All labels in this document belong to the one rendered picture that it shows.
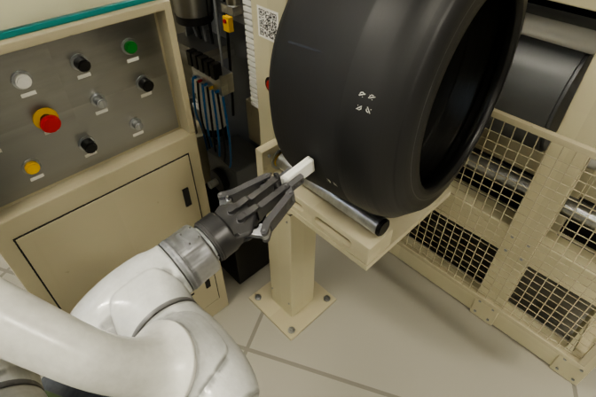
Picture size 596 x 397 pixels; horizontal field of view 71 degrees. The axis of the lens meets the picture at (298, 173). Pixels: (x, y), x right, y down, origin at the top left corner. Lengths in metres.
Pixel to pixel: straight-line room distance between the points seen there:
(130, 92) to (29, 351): 0.80
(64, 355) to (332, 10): 0.56
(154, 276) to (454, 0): 0.57
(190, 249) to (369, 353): 1.26
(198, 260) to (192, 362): 0.18
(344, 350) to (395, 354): 0.20
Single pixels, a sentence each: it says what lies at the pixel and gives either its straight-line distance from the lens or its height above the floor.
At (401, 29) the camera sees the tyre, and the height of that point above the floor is 1.37.
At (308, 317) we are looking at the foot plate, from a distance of 1.83.
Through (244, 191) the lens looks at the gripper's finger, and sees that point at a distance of 0.73.
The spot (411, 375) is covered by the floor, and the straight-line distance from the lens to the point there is 1.79.
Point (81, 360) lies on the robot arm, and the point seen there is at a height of 1.22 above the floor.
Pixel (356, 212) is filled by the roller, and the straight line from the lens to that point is 0.96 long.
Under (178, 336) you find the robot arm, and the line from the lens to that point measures 0.52.
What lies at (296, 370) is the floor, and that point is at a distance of 1.75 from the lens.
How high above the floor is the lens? 1.59
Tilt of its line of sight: 41 degrees down
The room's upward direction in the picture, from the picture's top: straight up
